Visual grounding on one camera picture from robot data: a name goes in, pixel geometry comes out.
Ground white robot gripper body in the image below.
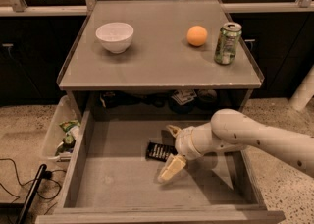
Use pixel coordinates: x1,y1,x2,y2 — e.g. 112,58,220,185
175,127,204,160

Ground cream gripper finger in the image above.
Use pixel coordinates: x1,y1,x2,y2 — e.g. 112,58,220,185
166,125,182,138
157,154,186,183

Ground black rxbar chocolate bar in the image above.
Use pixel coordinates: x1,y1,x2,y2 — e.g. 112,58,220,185
145,142,177,162

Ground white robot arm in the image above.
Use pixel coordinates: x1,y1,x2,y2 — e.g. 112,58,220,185
158,109,314,183

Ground dark items behind drawer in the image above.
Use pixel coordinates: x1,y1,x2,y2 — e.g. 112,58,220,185
99,89,219,114

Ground grey cabinet with counter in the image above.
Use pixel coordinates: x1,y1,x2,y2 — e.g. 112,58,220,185
58,0,263,115

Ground open grey top drawer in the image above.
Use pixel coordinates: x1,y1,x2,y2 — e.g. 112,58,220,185
36,109,285,224

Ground orange fruit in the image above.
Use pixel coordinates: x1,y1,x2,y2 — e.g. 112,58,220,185
186,26,208,47

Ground green soda can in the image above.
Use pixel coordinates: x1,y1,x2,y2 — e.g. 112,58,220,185
214,22,242,65

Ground green snack packet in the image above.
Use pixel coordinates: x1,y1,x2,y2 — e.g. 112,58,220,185
59,120,80,133

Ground white ceramic bowl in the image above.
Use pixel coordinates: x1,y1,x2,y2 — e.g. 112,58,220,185
95,22,134,54

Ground clear plastic bin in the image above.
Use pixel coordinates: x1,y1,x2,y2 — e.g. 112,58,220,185
40,95,77,169

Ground white pole leg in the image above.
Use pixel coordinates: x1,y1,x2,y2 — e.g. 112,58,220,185
288,65,314,111

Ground black bar on floor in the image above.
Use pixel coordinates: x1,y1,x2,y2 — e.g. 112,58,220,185
15,164,47,224

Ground black floor cable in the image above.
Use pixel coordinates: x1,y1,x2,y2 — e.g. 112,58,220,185
0,158,67,216

